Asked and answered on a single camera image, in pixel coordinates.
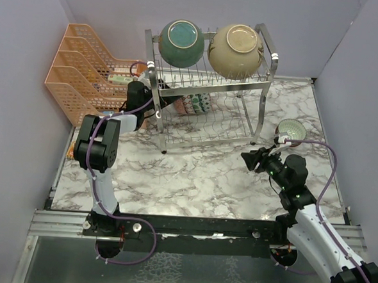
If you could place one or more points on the large teal ceramic bowl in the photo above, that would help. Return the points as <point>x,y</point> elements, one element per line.
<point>181,43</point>

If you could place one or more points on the blue dotted small bowl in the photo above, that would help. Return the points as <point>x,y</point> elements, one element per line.
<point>205,101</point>

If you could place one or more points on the steel two-tier dish rack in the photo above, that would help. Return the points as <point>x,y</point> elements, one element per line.
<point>238,107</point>

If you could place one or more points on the orange snack packet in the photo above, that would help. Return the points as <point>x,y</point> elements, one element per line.
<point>70,152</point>

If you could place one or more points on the green white box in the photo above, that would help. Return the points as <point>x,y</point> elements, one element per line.
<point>118,79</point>

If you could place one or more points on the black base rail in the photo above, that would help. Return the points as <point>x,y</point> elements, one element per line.
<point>192,235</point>

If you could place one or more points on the pink patterned small bowl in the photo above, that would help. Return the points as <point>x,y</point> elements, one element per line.
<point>179,106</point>

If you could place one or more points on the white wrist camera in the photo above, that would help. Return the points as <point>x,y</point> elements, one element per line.
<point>283,142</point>
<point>144,78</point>

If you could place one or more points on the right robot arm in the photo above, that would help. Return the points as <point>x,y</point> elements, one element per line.
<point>305,225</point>

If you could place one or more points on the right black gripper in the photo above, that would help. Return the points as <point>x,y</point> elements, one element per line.
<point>253,157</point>

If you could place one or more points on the green patterned small bowl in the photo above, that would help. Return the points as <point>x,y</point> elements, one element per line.
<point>196,103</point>

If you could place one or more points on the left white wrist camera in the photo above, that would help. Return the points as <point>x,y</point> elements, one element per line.
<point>144,78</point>

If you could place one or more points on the dark red patterned bowl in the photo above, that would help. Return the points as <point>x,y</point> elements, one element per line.
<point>188,105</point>

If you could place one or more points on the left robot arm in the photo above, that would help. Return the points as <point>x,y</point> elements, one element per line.
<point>96,150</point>

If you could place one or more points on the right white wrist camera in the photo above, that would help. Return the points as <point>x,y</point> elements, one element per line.
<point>283,142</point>

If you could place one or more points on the orange plastic file organizer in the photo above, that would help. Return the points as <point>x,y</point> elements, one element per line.
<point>79,73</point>

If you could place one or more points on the aluminium frame rail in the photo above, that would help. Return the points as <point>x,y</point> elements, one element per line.
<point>58,224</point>

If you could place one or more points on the large cream ceramic bowl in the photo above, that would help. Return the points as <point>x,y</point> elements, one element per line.
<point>235,52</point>

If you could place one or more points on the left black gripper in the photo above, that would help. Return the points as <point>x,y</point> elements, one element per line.
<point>164,100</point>

